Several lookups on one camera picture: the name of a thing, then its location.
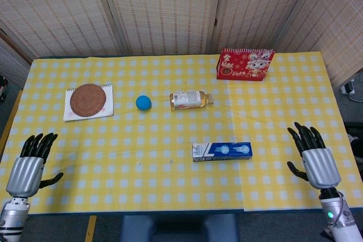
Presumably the beige woven folding screen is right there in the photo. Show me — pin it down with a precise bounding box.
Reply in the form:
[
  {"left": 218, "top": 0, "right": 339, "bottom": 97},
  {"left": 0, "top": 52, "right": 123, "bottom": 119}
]
[{"left": 0, "top": 0, "right": 363, "bottom": 90}]

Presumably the clear bottle with yellow drink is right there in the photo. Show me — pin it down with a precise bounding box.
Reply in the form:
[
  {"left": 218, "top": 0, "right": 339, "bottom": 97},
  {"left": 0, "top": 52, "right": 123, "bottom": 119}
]
[{"left": 169, "top": 90, "right": 214, "bottom": 111}]

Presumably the red desk calendar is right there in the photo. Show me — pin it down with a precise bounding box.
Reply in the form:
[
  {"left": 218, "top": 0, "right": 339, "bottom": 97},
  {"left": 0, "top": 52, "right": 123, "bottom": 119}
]
[{"left": 216, "top": 48, "right": 276, "bottom": 82}]

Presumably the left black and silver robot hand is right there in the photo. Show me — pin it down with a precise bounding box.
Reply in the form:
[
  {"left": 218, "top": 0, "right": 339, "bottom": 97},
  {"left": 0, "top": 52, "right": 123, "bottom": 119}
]
[{"left": 5, "top": 133, "right": 64, "bottom": 198}]

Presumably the blue and white toothpaste box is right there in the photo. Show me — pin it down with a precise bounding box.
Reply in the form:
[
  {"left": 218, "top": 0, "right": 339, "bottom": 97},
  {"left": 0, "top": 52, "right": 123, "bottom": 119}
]
[{"left": 192, "top": 142, "right": 253, "bottom": 163}]

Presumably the black object with pink detail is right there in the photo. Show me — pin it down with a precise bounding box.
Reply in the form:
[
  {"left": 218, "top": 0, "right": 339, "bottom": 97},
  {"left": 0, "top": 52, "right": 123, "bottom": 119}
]
[{"left": 343, "top": 122, "right": 363, "bottom": 152}]

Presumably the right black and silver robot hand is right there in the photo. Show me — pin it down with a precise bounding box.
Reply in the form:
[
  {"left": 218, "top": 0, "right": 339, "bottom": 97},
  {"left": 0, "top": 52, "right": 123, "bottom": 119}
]
[{"left": 286, "top": 122, "right": 341, "bottom": 190}]

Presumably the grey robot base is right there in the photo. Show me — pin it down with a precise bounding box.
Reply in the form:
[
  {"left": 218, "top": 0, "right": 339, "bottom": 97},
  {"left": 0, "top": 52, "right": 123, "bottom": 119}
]
[{"left": 119, "top": 213, "right": 240, "bottom": 242}]

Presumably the blue ball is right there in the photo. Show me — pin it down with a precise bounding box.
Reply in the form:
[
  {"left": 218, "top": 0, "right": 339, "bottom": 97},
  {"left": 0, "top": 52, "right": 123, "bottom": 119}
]
[{"left": 135, "top": 95, "right": 153, "bottom": 111}]

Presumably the dark object with red detail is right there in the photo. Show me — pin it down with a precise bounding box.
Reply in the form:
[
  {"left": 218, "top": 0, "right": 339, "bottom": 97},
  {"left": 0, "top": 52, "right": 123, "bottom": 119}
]
[{"left": 0, "top": 74, "right": 9, "bottom": 105}]

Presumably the yellow and white checked tablecloth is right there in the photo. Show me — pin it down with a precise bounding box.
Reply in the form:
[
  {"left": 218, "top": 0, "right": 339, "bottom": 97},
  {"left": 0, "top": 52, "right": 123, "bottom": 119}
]
[{"left": 0, "top": 51, "right": 363, "bottom": 216}]

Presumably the round brown woven coaster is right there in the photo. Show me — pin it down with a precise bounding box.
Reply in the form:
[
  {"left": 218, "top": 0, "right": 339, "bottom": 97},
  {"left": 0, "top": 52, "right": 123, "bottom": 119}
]
[{"left": 70, "top": 83, "right": 107, "bottom": 118}]

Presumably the white spiral notebook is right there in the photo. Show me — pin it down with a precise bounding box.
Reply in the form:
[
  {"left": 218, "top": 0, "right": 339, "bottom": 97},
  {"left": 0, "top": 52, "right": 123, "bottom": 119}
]
[{"left": 63, "top": 84, "right": 115, "bottom": 122}]

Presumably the yellow floor tape strip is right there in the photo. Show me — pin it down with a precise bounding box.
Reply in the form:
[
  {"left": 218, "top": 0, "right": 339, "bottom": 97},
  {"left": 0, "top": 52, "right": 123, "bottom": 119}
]
[{"left": 85, "top": 215, "right": 98, "bottom": 242}]

